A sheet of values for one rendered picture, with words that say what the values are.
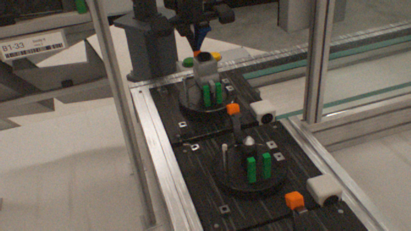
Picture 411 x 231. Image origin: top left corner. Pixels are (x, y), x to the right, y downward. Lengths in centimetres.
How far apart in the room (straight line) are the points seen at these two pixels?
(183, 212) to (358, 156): 45
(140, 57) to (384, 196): 75
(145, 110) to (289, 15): 41
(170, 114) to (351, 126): 41
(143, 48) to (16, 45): 64
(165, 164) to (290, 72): 48
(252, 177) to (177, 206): 14
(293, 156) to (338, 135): 19
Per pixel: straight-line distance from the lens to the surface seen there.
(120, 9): 399
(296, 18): 79
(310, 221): 69
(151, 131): 90
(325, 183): 73
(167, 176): 79
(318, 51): 80
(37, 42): 60
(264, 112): 88
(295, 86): 110
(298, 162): 79
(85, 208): 92
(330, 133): 94
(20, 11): 64
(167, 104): 96
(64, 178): 101
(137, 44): 121
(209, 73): 89
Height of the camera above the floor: 150
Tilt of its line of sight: 36 degrees down
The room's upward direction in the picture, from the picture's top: 6 degrees counter-clockwise
